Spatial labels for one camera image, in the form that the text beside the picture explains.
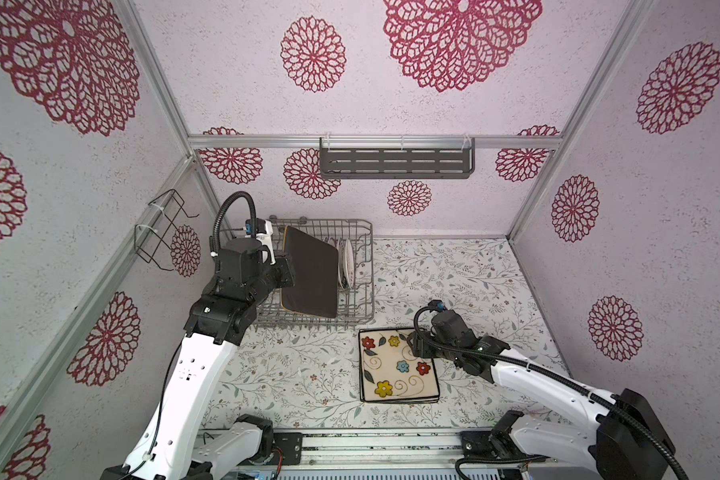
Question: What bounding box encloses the white square plate black rim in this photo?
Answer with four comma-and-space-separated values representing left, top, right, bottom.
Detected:
358, 327, 442, 405

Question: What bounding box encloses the white round plate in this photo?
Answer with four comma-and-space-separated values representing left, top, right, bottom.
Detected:
344, 240, 355, 289
337, 240, 348, 289

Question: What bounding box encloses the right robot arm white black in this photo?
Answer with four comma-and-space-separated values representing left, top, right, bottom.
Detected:
408, 300, 688, 479

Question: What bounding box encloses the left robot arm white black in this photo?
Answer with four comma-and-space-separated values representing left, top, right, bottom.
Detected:
101, 234, 293, 479

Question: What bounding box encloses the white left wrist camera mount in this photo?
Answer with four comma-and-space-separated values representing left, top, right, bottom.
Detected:
246, 218, 276, 265

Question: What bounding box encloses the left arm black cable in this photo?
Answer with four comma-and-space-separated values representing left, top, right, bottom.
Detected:
211, 191, 259, 253

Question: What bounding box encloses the grey wire dish rack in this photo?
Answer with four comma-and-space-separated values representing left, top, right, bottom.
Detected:
254, 216, 374, 328

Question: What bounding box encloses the black wire wall holder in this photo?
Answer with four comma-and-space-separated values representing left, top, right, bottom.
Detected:
133, 188, 198, 272

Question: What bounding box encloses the aluminium mounting rail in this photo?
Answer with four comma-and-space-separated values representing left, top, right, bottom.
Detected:
130, 426, 583, 475

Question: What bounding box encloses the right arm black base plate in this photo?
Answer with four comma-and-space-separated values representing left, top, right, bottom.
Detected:
460, 410, 547, 465

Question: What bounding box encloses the grey slotted wall shelf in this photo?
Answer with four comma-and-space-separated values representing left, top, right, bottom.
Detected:
318, 138, 476, 180

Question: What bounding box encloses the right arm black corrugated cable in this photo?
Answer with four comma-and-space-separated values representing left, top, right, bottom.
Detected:
412, 299, 691, 480

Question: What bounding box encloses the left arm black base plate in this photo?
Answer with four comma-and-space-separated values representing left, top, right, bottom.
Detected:
240, 432, 304, 467

